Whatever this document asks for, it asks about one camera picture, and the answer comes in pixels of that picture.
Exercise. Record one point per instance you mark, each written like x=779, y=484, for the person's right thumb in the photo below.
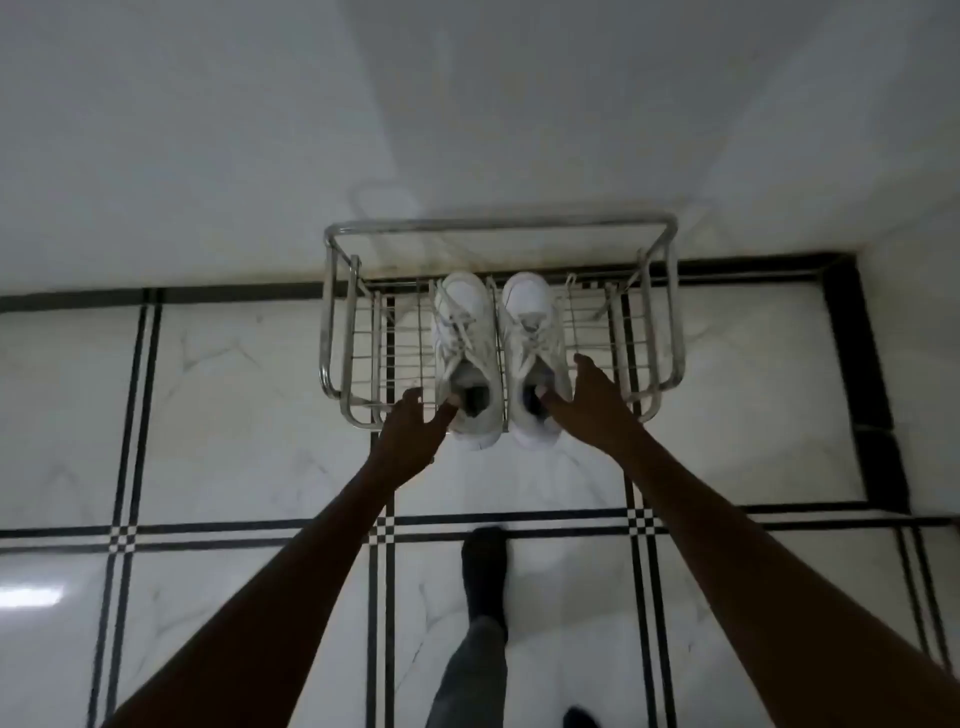
x=550, y=401

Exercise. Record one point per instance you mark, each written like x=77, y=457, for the black sock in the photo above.
x=484, y=574

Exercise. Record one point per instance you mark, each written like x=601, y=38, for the person's left hand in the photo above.
x=405, y=442

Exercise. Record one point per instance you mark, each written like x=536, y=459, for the person's left forearm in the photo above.
x=285, y=600

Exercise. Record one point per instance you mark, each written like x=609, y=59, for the grey trouser leg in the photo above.
x=471, y=675

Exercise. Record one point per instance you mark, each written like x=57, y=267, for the person's right forearm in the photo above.
x=765, y=592

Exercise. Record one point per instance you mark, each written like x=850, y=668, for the person's right hand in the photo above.
x=596, y=416

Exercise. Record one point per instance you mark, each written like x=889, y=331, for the white lace-up sneaker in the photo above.
x=466, y=330
x=531, y=322

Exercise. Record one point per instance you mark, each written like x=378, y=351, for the person's left thumb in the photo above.
x=444, y=415

